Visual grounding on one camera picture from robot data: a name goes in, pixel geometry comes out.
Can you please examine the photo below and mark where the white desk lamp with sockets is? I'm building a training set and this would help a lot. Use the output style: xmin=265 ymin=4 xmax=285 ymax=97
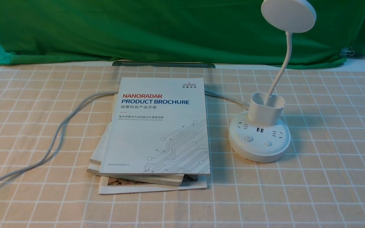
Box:
xmin=228 ymin=0 xmax=317 ymax=163

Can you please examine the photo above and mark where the white Nanoradar product brochure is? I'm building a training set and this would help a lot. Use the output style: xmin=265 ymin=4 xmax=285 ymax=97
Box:
xmin=100 ymin=77 xmax=211 ymax=175

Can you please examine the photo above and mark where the middle thick white book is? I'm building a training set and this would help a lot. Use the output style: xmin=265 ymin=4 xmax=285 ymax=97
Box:
xmin=87 ymin=95 xmax=198 ymax=187

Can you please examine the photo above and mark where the green backdrop cloth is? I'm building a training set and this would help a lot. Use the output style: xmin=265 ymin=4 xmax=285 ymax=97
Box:
xmin=0 ymin=0 xmax=365 ymax=69

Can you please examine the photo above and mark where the bottom white magazine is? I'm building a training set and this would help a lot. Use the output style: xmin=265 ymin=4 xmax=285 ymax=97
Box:
xmin=98 ymin=175 xmax=207 ymax=195

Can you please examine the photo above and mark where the checkered beige tablecloth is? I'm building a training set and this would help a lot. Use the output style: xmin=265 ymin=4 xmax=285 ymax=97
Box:
xmin=0 ymin=65 xmax=365 ymax=228

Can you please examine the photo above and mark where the metal binder clip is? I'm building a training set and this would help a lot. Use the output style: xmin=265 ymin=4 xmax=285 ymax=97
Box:
xmin=339 ymin=47 xmax=355 ymax=58

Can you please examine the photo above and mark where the grey power cable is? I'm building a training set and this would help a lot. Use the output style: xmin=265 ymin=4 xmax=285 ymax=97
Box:
xmin=0 ymin=90 xmax=250 ymax=194

